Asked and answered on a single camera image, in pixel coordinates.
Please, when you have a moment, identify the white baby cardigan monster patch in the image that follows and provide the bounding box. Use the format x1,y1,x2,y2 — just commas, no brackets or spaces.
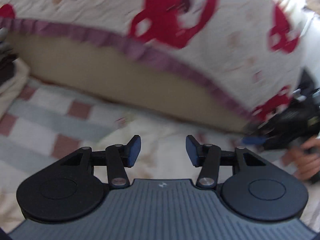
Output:
94,114,242,181

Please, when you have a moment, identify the beige mattress side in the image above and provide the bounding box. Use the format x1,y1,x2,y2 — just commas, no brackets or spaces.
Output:
8,32,247,132

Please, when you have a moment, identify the person's right hand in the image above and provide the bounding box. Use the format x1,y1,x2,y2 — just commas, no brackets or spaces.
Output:
287,137,319,181

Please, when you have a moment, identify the dark folded clothes pile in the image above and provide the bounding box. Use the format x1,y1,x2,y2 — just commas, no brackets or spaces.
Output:
0,28,17,86

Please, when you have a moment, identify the checkered pink grey bedsheet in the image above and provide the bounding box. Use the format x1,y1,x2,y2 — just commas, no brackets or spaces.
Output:
1,79,128,193

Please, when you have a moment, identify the white red patterned quilt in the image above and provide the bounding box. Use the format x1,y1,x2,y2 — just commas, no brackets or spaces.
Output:
1,0,303,122

